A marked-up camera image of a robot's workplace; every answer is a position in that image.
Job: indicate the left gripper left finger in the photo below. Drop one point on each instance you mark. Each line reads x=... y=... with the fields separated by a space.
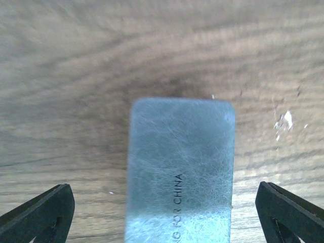
x=45 y=218

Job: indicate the grey green glasses case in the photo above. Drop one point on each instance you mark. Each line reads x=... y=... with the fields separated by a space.
x=180 y=170

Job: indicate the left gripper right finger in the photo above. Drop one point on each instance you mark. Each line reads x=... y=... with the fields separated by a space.
x=286 y=217

